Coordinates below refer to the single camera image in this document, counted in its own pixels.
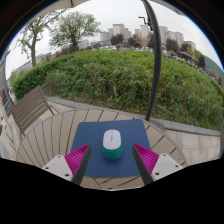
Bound blue rectangular mouse pad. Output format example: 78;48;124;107
70;118;152;179

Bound grey stone kerb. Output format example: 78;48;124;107
44;95;223;137

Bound white and green computer mouse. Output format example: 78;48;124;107
101;128;124;161

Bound beige parasol canopy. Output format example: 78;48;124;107
31;0;186;19

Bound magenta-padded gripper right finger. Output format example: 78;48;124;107
131;142;184;186

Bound bushy green tree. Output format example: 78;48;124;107
49;10;102;51

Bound green hedge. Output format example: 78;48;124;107
10;49;224;131

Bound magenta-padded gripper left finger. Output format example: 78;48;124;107
41;143;93;186

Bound distant apartment buildings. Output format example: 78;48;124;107
99;23;198;51

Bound dark curved parasol pole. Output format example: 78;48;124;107
138;0;163;123

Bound thin sparse tree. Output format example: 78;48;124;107
16;9;66;68

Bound slatted wooden chair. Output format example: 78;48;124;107
9;83;59;134

